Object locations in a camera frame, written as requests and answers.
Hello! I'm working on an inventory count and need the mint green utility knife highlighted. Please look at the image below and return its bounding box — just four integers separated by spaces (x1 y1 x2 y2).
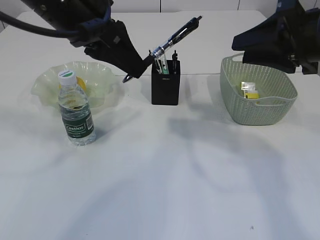
162 61 170 75

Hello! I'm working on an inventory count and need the clear plastic ruler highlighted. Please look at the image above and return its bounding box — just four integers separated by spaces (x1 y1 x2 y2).
159 54 169 75

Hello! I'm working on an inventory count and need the yellow packaging waste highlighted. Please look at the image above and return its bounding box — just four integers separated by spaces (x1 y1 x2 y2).
240 81 260 100

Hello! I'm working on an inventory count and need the black square pen holder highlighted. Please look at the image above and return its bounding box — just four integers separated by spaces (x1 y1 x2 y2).
151 60 181 106

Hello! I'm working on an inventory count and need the translucent green ruffled plate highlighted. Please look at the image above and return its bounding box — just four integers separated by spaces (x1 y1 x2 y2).
30 61 124 114

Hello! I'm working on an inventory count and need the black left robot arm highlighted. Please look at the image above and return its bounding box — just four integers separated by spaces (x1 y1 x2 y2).
24 0 153 78

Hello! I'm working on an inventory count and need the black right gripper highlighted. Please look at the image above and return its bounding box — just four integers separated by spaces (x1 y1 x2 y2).
231 7 320 75

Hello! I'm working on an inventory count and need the yellow pear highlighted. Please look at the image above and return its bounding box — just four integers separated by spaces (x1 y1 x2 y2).
76 76 87 92

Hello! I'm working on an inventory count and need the clear water bottle green label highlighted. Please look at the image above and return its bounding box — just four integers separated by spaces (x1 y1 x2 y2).
58 69 96 146

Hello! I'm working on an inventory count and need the black gel pen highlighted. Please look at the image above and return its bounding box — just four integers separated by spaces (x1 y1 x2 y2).
122 15 203 83

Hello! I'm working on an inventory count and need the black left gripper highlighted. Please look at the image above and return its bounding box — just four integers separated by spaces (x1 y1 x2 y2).
68 18 148 78

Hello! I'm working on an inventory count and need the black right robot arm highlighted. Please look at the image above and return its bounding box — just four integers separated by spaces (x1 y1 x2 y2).
231 0 320 75

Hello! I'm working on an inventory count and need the green woven plastic basket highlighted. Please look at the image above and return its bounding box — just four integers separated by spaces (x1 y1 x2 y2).
219 53 298 126

